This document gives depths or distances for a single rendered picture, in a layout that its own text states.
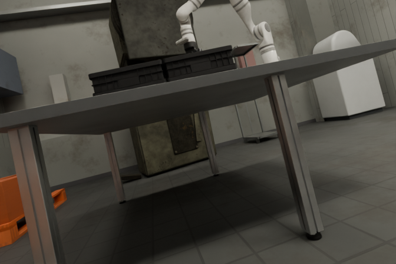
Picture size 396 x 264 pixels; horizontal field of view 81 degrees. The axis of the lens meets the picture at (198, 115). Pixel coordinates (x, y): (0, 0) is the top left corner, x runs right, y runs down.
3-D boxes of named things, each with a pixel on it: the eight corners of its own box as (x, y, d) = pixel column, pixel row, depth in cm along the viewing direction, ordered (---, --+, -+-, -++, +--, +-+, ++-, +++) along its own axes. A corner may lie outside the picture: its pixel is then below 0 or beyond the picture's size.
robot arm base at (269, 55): (278, 73, 152) (270, 48, 152) (284, 70, 143) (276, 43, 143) (265, 77, 151) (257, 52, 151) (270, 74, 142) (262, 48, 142)
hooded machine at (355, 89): (354, 113, 501) (335, 40, 507) (389, 109, 427) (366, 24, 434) (321, 122, 483) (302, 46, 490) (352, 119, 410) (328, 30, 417)
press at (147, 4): (209, 151, 432) (173, 1, 444) (234, 158, 300) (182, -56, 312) (126, 173, 401) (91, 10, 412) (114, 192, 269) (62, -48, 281)
